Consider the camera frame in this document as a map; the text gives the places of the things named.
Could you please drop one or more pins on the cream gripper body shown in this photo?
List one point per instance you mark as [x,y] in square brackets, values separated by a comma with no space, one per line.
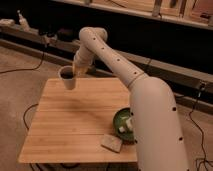
[79,71]

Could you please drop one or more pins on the white ceramic cup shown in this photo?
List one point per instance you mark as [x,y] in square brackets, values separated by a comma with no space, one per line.
[67,76]

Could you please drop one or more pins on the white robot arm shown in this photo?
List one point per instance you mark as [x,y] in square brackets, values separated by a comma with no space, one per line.
[157,130]

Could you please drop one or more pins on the black device on ledge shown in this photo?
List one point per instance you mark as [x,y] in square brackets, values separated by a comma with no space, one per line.
[66,35]

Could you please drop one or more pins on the wooden table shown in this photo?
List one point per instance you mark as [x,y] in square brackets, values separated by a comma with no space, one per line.
[69,124]

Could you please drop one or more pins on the green bowl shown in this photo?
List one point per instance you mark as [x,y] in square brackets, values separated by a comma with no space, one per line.
[125,112]

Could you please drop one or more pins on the white tube bottle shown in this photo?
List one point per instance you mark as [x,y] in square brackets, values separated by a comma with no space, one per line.
[126,125]

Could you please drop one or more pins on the white spray bottle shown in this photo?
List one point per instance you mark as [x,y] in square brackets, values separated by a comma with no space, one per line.
[23,22]

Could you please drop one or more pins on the beige sponge block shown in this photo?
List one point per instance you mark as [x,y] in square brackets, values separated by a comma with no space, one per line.
[111,142]

